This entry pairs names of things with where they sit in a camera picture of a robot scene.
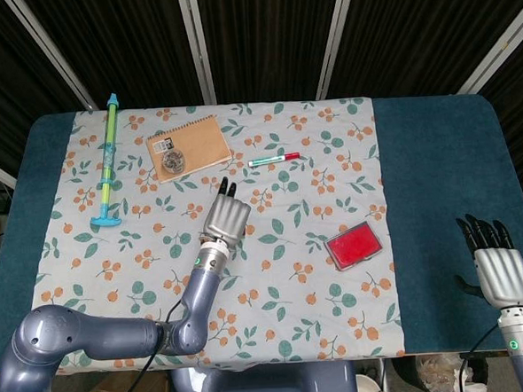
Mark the brown spiral notebook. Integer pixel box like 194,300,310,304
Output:
144,113,236,185

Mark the clear round box of clips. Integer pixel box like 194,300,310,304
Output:
160,149,188,176

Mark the crumpled clear plastic bag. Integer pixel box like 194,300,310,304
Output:
414,352,471,392

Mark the white round bucket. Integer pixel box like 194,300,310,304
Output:
356,372,386,392

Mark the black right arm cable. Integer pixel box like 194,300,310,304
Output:
455,323,506,392

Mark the blue-grey robot torso base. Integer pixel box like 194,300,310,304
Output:
168,357,359,392

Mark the teal blue table mat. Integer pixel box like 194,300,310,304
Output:
0,84,523,382

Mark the blue green toy pump tube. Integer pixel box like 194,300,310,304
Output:
82,92,129,229

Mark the floral leaf berry tablecloth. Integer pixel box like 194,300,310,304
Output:
5,92,408,382

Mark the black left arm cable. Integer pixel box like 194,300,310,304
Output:
115,300,191,392

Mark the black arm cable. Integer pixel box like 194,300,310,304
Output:
115,300,191,392
455,323,506,392

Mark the red ink pad clear case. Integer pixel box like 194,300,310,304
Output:
322,219,386,273

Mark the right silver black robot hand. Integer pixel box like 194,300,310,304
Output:
449,209,523,313

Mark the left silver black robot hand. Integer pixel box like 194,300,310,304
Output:
197,175,255,254

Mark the green white marker red cap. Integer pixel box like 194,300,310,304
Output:
246,151,308,169

